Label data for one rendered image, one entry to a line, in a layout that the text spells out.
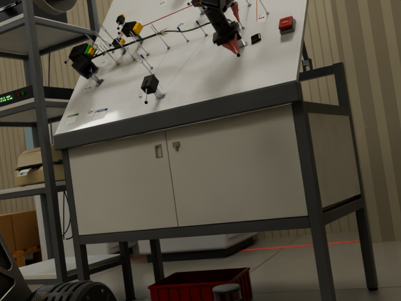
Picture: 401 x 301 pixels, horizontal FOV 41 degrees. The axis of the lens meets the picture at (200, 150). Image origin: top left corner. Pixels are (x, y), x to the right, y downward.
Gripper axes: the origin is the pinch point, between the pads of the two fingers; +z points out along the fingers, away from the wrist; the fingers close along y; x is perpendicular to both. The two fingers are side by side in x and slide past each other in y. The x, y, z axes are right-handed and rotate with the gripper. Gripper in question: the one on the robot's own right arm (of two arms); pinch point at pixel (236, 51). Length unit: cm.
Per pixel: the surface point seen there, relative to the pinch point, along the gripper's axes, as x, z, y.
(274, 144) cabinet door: 26.7, 26.4, -2.0
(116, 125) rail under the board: 1, 7, 61
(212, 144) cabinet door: 18.0, 22.3, 21.8
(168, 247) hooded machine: -74, 159, 142
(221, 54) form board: -12.9, 4.7, 9.9
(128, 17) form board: -74, -6, 61
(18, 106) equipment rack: -24, -10, 112
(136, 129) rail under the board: 6, 10, 51
